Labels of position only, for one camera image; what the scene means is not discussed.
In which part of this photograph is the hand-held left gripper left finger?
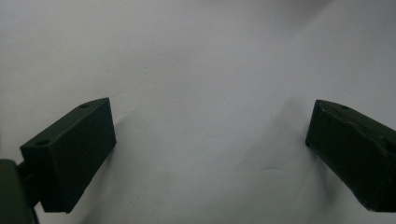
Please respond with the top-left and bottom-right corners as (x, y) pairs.
(20, 97), (118, 215)

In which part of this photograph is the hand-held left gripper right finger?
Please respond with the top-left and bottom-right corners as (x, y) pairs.
(304, 99), (396, 214)

